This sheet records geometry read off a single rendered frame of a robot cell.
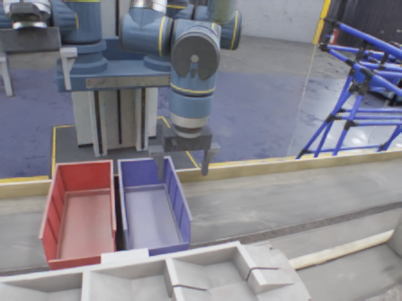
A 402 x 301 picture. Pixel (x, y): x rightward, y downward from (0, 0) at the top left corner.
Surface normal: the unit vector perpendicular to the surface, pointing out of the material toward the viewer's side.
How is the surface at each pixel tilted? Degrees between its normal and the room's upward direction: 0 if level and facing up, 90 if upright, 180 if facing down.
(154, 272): 80
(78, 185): 88
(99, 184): 88
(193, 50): 90
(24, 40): 66
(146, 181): 88
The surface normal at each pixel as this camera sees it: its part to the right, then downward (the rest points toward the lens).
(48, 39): 0.42, 0.14
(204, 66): -0.05, 0.54
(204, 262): 0.31, 0.40
